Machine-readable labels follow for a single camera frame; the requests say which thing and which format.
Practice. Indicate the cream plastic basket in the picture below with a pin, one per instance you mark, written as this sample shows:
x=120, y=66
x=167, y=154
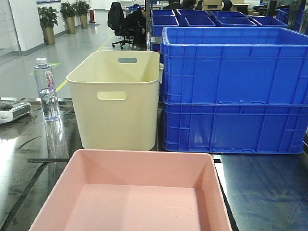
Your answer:
x=115, y=99

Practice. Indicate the large blue crate upper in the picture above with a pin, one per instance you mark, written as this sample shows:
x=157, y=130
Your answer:
x=267, y=65

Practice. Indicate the clear water bottle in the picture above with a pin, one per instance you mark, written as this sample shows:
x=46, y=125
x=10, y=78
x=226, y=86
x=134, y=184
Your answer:
x=46, y=90

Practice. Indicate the large blue crate lower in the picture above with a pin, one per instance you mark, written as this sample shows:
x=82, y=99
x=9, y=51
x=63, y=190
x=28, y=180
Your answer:
x=235, y=128

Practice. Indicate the potted plant gold planter right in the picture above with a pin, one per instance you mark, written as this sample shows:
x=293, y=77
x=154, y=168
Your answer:
x=82, y=9

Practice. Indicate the white grey handheld device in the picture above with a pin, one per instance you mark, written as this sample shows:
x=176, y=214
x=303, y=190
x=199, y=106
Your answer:
x=11, y=110

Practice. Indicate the small blue bin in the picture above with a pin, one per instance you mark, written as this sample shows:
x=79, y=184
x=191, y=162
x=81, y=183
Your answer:
x=231, y=19
x=161, y=19
x=267, y=21
x=194, y=18

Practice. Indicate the small blue bin centre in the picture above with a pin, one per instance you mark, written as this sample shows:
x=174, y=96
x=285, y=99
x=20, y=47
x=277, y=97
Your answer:
x=194, y=18

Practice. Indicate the potted plant gold planter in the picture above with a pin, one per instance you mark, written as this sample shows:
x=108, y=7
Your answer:
x=48, y=19
x=82, y=9
x=68, y=12

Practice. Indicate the black office chair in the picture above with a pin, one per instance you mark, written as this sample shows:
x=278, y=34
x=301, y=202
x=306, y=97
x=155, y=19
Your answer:
x=132, y=27

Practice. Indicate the large blue crate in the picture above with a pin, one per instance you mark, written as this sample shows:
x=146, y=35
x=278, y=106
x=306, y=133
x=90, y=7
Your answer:
x=235, y=128
x=267, y=65

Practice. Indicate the small blue bin left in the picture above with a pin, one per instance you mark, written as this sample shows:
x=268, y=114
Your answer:
x=161, y=19

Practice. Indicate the potted plant gold planter left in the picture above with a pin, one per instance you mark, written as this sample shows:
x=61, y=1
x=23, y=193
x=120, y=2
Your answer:
x=48, y=19

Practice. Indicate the small blue bin far right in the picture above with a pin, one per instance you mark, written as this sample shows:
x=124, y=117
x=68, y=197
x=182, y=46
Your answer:
x=267, y=21

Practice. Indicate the potted plant gold planter middle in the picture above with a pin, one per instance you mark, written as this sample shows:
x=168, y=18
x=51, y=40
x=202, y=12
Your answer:
x=68, y=12

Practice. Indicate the pink plastic bin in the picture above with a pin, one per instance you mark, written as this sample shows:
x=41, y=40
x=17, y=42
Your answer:
x=108, y=190

